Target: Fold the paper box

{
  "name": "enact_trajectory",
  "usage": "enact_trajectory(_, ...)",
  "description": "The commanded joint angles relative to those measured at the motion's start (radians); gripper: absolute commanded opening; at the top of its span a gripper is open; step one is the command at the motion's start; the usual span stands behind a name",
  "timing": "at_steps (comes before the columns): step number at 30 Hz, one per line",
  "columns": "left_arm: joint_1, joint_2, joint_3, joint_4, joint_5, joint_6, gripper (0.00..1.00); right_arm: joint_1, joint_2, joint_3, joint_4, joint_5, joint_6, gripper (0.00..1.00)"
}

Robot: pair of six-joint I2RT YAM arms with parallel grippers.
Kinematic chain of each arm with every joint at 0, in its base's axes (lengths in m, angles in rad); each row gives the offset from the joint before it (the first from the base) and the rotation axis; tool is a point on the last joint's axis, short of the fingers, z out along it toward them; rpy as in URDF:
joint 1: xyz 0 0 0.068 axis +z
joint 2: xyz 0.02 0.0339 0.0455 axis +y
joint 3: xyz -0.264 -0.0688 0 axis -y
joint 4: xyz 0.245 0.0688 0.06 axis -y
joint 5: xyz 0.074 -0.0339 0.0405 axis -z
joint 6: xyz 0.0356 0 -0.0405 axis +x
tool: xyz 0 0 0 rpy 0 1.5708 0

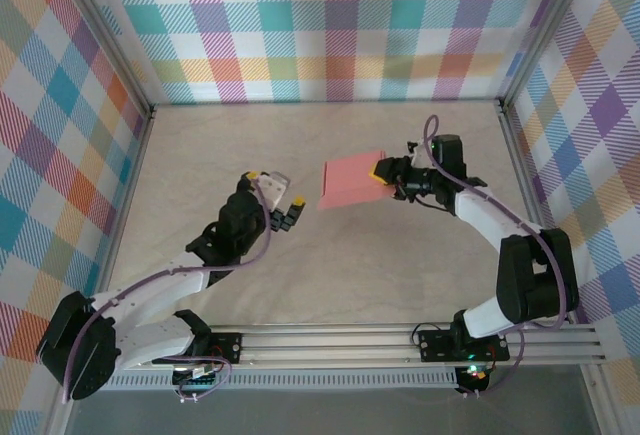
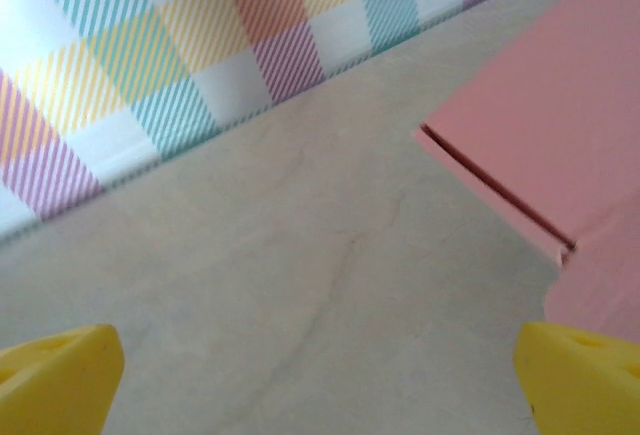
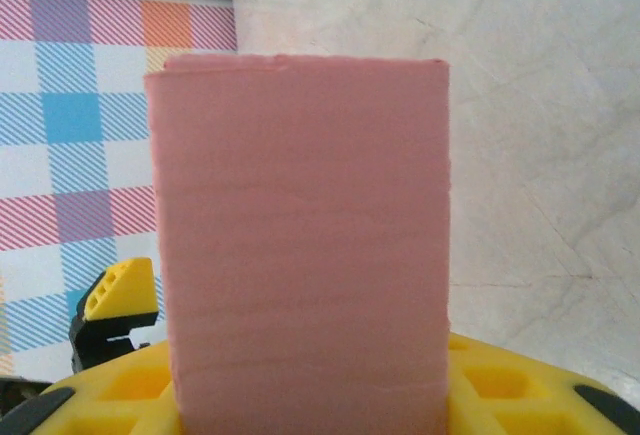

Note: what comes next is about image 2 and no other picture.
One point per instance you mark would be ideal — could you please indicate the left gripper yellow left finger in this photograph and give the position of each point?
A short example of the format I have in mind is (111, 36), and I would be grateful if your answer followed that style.
(55, 385)

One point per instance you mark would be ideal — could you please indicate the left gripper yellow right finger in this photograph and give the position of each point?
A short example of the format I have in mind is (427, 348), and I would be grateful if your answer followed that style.
(585, 385)

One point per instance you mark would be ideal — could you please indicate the pink paper box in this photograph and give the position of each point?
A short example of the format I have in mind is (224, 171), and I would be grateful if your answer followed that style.
(560, 105)

